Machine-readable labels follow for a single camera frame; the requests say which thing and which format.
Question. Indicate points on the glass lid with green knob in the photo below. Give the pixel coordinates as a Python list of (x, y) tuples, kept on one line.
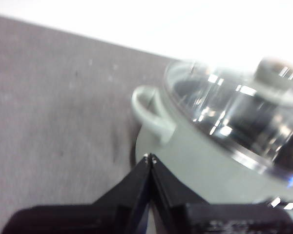
[(246, 117)]

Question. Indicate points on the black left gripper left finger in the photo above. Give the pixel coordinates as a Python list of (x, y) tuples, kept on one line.
[(92, 219)]

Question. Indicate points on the pale green electric pot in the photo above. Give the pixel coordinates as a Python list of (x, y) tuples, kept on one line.
[(197, 170)]

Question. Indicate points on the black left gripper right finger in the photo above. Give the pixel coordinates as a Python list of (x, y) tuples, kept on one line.
[(210, 219)]

